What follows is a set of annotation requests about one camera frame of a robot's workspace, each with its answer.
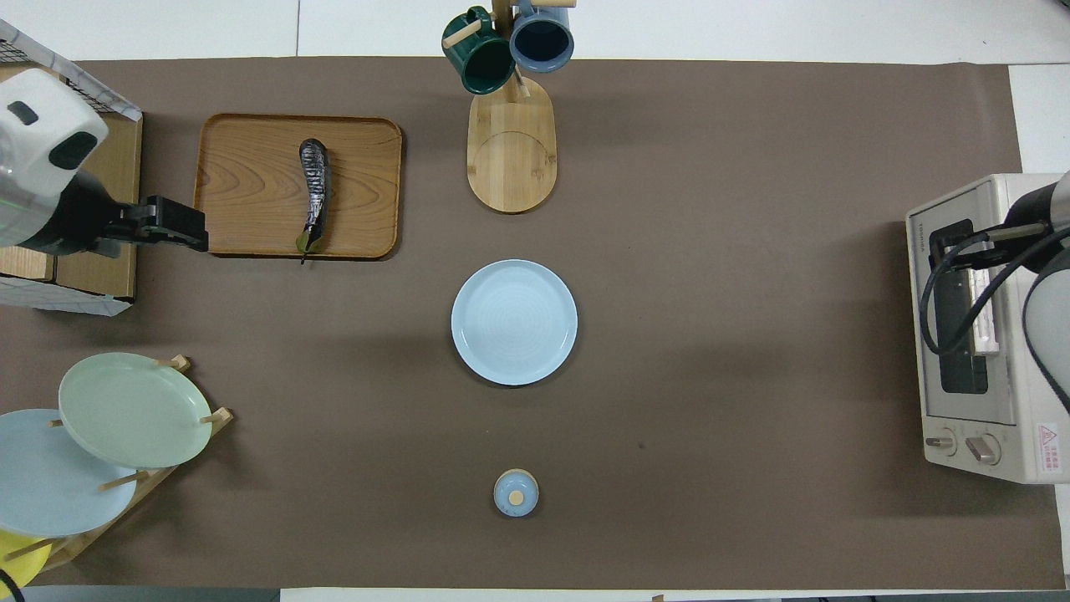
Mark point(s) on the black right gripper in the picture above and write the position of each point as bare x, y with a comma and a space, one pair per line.
1007, 238

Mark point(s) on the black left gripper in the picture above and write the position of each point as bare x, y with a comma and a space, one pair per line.
134, 221

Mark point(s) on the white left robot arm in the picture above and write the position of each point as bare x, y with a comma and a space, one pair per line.
38, 125

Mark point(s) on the beige oven knob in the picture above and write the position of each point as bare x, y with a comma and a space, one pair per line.
941, 441
983, 450

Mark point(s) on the beige toaster oven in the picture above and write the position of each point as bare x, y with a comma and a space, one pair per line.
1013, 464

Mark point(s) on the rectangular wooden tray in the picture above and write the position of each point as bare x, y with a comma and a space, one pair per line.
251, 184

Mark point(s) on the wooden shelf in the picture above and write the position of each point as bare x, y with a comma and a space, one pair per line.
117, 167

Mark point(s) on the marble patterned panel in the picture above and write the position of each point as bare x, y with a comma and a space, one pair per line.
121, 104
67, 303

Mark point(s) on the pale green plate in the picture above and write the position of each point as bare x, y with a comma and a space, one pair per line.
134, 410

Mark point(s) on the brown table mat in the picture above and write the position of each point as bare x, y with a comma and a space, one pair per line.
710, 251

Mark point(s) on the wooden plate rack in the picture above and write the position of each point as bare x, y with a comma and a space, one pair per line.
142, 493

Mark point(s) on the light blue racked plate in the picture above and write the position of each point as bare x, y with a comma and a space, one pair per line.
50, 485

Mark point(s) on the wooden mug tree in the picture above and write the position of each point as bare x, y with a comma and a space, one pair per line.
512, 159

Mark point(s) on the dark green mug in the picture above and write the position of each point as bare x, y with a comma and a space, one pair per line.
481, 63

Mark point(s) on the yellow plate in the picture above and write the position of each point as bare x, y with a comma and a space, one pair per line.
17, 564

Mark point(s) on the blue mug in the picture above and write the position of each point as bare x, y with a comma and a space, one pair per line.
542, 40

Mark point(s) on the small blue jar wooden lid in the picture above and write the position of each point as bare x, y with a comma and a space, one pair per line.
516, 493

